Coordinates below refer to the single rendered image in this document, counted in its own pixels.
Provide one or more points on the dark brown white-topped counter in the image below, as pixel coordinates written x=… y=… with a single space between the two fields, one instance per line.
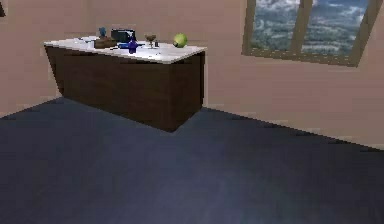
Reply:
x=133 y=90

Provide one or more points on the green ball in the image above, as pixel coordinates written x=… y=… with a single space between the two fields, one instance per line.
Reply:
x=180 y=40

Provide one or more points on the small dark cup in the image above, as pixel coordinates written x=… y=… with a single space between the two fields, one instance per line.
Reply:
x=156 y=43

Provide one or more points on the brown goblet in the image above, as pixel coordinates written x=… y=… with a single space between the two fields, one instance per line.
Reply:
x=150 y=39

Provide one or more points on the black toaster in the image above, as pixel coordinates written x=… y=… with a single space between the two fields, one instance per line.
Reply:
x=122 y=35

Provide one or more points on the blue figurine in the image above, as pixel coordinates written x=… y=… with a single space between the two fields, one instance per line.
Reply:
x=102 y=31

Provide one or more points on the brown framed window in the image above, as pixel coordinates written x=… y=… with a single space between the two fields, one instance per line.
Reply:
x=310 y=30

